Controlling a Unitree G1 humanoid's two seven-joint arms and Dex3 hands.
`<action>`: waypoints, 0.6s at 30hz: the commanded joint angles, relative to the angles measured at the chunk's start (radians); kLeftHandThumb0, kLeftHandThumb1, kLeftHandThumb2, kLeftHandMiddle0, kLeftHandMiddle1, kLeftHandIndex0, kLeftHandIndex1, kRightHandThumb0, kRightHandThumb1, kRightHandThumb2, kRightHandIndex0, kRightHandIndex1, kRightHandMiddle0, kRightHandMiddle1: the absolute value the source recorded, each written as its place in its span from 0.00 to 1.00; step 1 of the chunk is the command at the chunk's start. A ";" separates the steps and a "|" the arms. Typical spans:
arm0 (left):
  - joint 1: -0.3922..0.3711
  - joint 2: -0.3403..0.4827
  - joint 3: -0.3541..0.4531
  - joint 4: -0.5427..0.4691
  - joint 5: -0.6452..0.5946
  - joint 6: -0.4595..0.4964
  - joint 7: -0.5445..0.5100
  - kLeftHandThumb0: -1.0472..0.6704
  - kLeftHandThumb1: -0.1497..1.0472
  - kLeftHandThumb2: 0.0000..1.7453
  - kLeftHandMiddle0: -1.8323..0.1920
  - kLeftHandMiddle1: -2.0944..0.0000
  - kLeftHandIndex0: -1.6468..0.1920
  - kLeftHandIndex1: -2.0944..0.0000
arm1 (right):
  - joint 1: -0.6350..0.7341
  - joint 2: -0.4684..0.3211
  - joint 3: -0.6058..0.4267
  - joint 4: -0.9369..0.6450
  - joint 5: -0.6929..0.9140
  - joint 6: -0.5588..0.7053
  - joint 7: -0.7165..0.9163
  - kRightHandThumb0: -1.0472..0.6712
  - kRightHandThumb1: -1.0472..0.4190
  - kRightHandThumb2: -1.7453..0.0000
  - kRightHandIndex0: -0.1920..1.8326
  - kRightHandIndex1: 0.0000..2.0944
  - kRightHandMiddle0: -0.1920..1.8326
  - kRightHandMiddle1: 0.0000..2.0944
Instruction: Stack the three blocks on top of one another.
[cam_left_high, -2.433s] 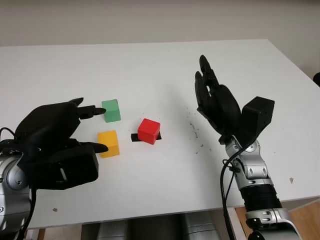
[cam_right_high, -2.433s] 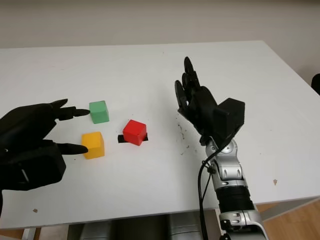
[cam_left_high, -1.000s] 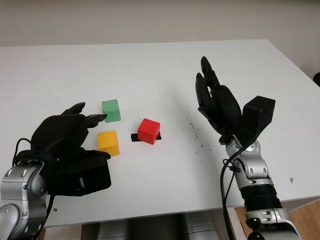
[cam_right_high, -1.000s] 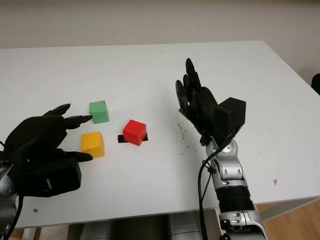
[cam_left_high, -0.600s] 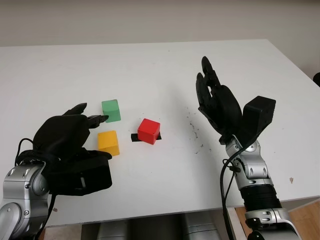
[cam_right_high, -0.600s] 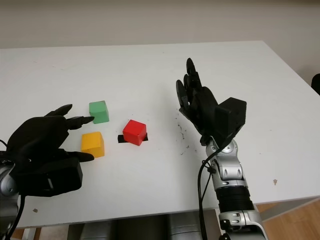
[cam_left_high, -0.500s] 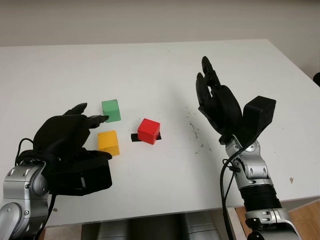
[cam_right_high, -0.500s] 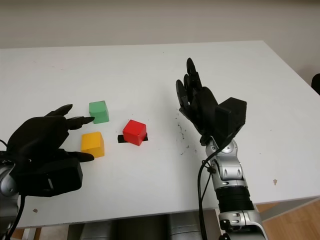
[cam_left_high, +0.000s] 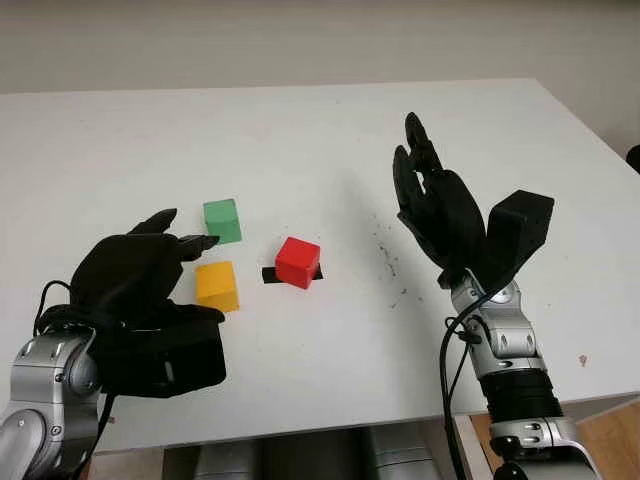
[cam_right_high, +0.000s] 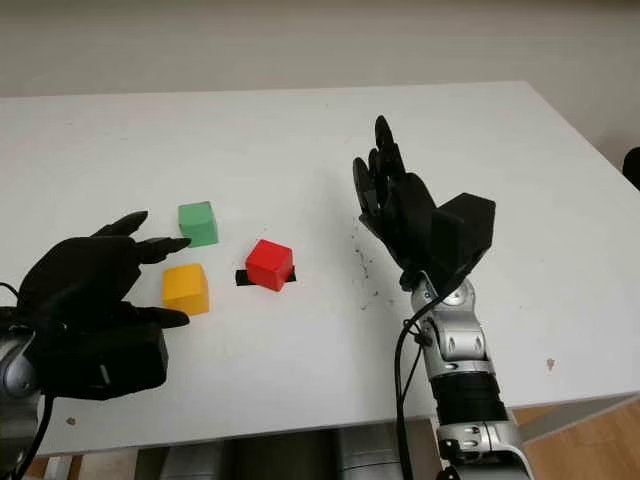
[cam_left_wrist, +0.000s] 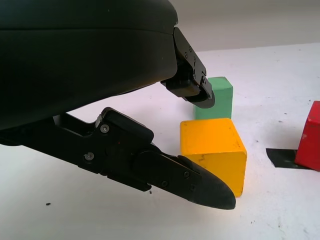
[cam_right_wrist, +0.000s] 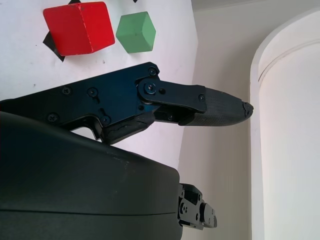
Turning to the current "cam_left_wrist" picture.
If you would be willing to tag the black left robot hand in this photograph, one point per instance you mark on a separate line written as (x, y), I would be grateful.
(75, 62)

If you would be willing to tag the green wooden block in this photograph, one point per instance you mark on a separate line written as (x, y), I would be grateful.
(222, 100)

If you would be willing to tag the yellow wooden block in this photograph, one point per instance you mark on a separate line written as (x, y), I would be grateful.
(212, 142)

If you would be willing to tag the red wooden block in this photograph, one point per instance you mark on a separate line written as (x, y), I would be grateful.
(310, 140)

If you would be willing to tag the black tape strip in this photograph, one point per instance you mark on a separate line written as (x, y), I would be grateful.
(280, 157)

